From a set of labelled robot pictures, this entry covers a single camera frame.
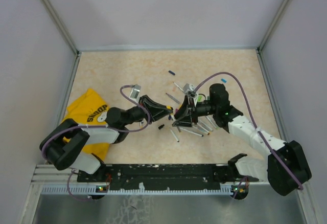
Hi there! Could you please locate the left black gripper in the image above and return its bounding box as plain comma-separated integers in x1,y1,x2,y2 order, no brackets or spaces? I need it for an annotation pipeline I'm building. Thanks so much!
122,95,173,126

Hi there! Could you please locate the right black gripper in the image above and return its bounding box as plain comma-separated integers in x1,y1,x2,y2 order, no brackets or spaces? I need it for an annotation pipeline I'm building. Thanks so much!
172,95,218,127

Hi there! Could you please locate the yellow cap white marker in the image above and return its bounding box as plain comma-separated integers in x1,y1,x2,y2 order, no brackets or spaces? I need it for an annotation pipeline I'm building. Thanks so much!
201,122,213,131

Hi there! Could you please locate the blue cap long marker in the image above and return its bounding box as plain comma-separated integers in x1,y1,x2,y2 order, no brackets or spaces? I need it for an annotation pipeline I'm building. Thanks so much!
173,82,184,92

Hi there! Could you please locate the green end marker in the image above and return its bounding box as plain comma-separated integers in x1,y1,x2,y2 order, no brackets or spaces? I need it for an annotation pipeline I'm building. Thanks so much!
206,116,217,129

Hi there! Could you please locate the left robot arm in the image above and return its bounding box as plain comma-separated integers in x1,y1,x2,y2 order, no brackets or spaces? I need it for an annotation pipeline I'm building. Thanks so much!
39,95,173,182

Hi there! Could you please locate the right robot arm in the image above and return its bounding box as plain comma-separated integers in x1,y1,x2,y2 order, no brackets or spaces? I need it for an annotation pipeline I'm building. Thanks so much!
173,83,312,196

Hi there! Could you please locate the yellow snoopy t-shirt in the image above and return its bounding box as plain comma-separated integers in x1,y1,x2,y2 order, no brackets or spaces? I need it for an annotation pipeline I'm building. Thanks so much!
64,88,109,160

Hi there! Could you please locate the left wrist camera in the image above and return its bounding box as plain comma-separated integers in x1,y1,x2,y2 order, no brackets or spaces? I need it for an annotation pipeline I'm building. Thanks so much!
129,84,142,102

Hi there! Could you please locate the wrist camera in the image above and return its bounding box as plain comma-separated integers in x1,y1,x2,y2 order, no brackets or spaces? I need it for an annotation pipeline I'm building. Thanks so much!
182,83,195,97
129,84,142,102

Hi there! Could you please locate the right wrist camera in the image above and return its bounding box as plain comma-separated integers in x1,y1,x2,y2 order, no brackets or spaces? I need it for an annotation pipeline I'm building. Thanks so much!
182,83,195,97

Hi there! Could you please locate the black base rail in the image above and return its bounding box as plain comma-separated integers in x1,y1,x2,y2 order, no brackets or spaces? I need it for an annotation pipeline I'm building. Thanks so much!
77,164,242,191

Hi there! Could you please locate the grey slotted cable duct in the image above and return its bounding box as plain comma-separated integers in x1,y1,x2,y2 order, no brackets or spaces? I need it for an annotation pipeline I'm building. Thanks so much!
40,184,238,196

